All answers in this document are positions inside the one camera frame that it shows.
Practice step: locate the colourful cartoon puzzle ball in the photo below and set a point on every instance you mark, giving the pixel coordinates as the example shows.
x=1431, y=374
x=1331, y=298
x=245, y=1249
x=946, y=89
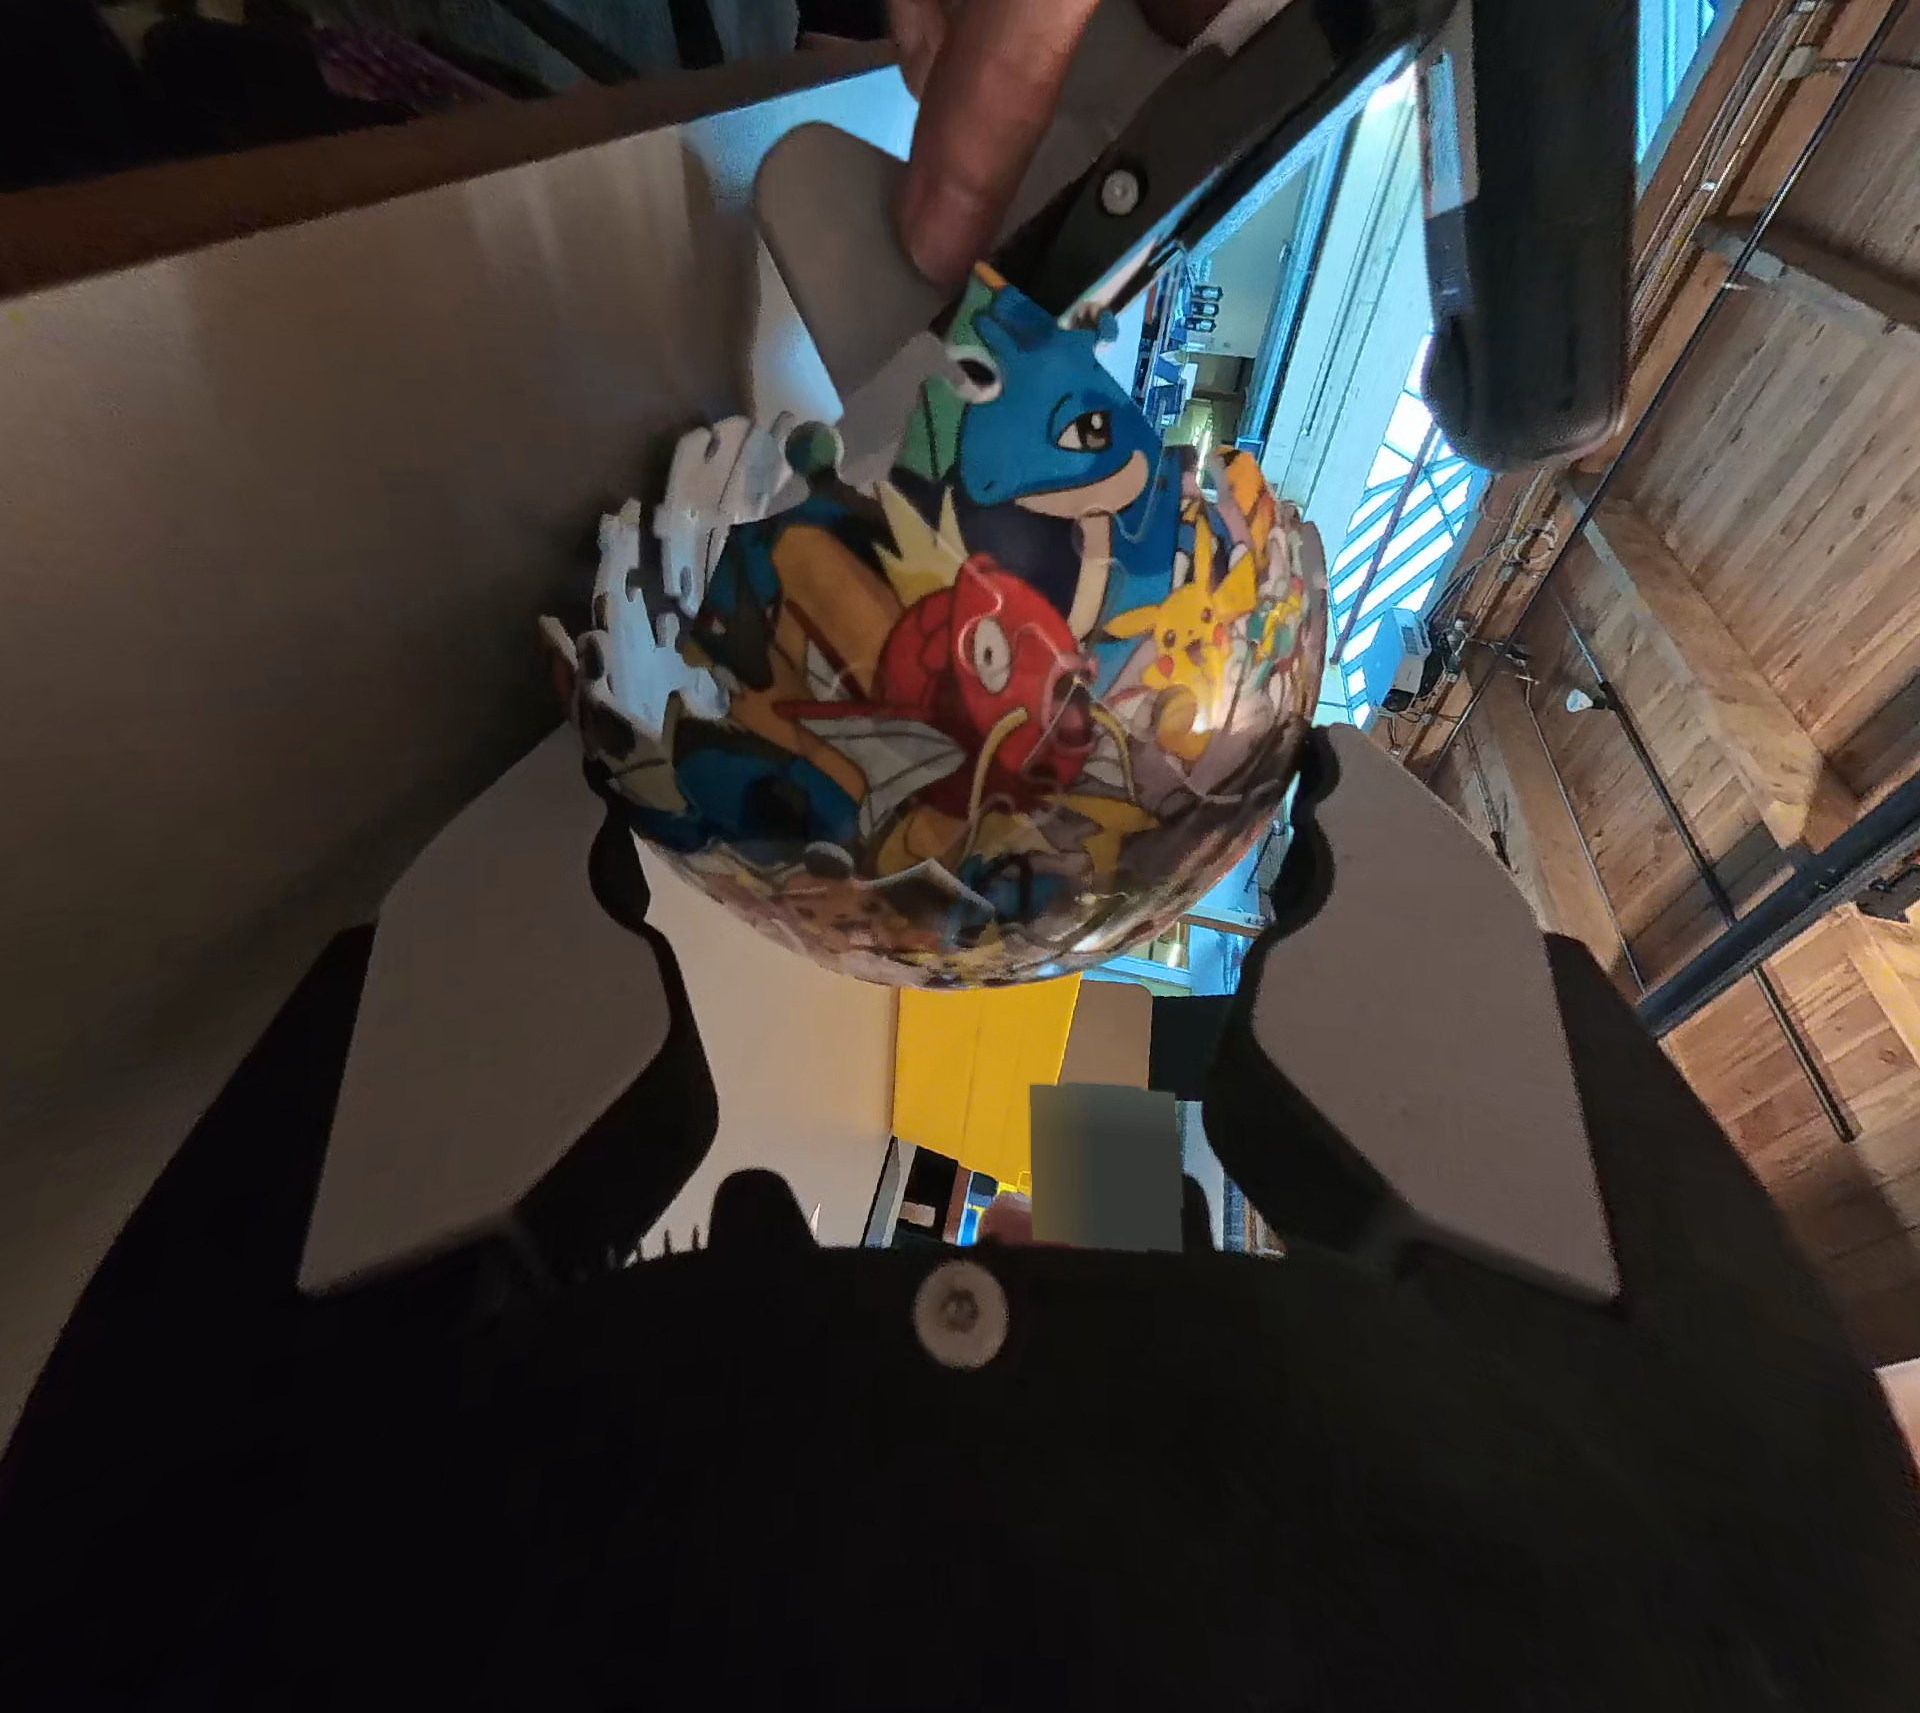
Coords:
x=961, y=693

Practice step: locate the yellow plastic bin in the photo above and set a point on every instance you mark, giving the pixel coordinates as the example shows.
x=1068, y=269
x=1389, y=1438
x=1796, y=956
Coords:
x=975, y=1083

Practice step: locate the patterned dark cloth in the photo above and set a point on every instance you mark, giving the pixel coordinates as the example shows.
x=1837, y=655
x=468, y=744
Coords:
x=374, y=72

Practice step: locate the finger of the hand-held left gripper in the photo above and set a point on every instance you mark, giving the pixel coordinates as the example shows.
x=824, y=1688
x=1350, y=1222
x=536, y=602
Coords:
x=824, y=229

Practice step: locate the black steel beam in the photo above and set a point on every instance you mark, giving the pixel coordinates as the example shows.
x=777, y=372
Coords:
x=1785, y=912

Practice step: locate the white wall box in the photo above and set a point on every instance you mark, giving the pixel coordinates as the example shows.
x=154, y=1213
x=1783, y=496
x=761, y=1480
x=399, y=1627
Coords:
x=1403, y=664

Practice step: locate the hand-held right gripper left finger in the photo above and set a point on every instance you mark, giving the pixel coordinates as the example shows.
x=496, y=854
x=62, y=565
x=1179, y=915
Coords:
x=480, y=1069

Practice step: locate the white spot lamp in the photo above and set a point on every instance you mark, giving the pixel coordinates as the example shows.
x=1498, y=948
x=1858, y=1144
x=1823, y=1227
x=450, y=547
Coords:
x=1583, y=698

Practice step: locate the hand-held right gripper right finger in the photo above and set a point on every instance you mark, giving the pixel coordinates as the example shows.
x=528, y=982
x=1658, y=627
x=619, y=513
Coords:
x=1424, y=1039

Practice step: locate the dark storage shelving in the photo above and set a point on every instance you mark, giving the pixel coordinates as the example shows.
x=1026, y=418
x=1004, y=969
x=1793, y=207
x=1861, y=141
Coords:
x=1201, y=333

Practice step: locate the large paned window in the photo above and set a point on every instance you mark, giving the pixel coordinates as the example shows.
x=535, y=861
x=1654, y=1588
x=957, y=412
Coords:
x=1394, y=513

